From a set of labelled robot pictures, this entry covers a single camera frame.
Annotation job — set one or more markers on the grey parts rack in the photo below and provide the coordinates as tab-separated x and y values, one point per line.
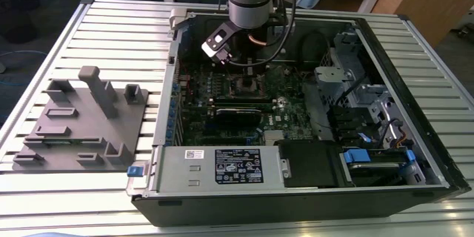
93	126

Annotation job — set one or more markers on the silver drive cage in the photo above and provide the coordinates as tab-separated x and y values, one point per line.
330	74

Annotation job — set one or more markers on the black office chair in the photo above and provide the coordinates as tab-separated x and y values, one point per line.
19	12

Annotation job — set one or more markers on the black graphics card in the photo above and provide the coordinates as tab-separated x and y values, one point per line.
237	119

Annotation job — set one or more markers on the blue case latch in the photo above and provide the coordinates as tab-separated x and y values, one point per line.
134	171

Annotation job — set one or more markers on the silver chipset heatsink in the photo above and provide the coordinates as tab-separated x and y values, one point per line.
274	135

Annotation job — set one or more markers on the hard disk in blue carrier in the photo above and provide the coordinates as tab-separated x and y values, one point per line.
356	156

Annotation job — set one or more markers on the CPU socket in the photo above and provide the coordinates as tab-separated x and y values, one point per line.
249	96

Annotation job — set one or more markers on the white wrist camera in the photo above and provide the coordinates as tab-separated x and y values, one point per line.
212	49

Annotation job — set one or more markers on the black plastic shroud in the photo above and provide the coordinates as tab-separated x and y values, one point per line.
312	165

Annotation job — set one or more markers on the silver power supply unit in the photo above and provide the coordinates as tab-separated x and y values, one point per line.
174	176

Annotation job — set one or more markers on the white barcode sticker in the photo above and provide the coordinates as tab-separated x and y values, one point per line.
194	154

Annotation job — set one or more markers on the black PC case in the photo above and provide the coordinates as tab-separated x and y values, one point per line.
260	212

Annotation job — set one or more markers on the black power supply label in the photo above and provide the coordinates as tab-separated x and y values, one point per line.
238	166

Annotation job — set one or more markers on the green motherboard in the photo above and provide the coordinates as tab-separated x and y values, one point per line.
293	115

